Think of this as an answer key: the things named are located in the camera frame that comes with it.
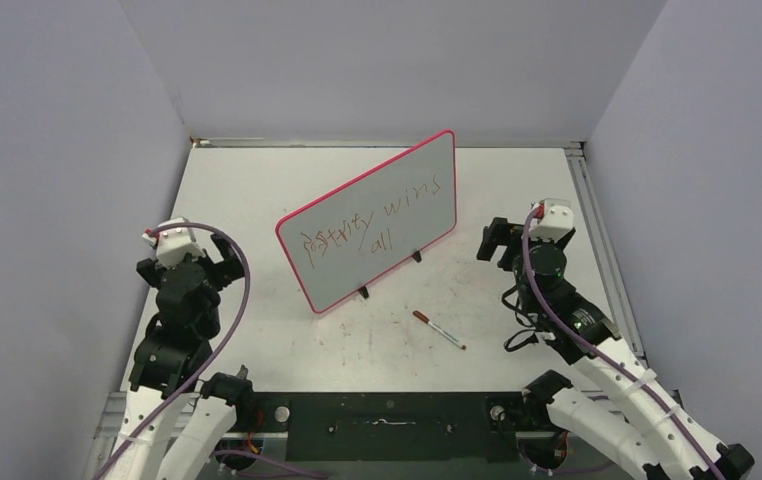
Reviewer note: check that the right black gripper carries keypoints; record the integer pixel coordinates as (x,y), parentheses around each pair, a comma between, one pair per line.
(501,232)

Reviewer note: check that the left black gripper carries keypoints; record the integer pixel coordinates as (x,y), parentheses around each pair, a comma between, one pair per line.
(227,269)

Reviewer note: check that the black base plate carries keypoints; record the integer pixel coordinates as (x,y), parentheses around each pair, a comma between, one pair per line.
(397,426)

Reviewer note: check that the red marker cap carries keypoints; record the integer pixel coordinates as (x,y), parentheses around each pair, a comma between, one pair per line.
(422,317)

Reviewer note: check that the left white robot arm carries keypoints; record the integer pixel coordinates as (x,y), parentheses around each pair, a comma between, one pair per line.
(176,348)

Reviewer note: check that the red and white marker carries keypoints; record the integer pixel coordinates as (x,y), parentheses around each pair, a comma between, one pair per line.
(447,335)

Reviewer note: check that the pink framed whiteboard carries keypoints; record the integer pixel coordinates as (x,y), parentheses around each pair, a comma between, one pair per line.
(346,239)

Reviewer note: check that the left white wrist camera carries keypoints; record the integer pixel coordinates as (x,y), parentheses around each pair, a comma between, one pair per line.
(174,244)

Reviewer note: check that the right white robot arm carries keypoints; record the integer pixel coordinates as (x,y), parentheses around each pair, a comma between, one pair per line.
(648,435)

